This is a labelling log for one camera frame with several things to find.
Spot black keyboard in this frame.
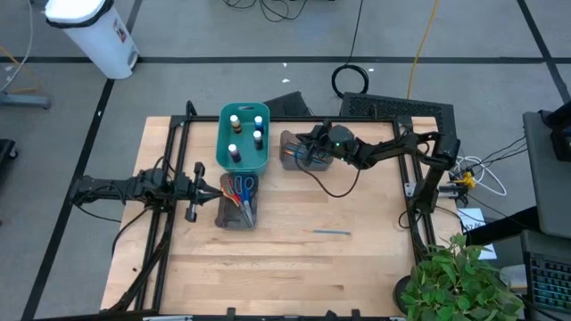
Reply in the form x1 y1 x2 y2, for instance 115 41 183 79
520 229 571 315

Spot white trash bin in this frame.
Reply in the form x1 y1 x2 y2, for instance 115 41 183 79
44 0 140 81

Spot black wedge floor stand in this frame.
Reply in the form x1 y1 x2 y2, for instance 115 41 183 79
261 90 314 119

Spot white cable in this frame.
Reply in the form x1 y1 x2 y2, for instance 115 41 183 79
452 154 509 197

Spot grey translucent plastic bin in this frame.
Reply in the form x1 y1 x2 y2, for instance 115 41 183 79
278 129 335 172
214 172 261 231

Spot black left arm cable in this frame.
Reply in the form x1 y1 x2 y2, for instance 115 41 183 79
73 155 179 258

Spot yellow hanging cable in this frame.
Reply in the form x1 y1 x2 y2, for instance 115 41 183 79
406 0 442 101

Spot red-handled scissors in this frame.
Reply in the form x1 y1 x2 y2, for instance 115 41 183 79
221 177 244 209

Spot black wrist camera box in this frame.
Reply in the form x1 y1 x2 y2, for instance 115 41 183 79
328 124 357 152

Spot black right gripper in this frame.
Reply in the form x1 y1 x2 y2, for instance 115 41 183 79
294 123 363 169

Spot blue paintbrush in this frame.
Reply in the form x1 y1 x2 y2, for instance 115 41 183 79
302 228 352 236
283 149 325 165

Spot thin black hanging cable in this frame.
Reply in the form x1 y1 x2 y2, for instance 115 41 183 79
330 0 371 100

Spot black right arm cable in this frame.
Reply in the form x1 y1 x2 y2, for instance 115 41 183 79
293 153 363 199

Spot potted green plant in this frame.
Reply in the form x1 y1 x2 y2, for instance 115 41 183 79
392 232 528 321

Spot white paper sheet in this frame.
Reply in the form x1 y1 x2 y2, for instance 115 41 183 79
456 207 498 261

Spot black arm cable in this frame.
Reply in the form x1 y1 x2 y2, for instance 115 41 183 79
73 155 179 258
293 153 363 199

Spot teal plastic bin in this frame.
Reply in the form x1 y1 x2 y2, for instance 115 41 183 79
215 102 271 176

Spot yellow cable connector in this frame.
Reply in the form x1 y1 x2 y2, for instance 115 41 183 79
455 171 477 189

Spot black diagonal frame strut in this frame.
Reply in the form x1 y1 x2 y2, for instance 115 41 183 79
412 213 436 267
109 238 171 312

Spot blue-handled scissors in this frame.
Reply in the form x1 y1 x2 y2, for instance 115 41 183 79
242 175 257 226

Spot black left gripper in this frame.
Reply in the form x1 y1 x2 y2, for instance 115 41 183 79
173 161 223 223

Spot black perforated panel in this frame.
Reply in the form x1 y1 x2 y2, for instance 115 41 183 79
339 91 458 137

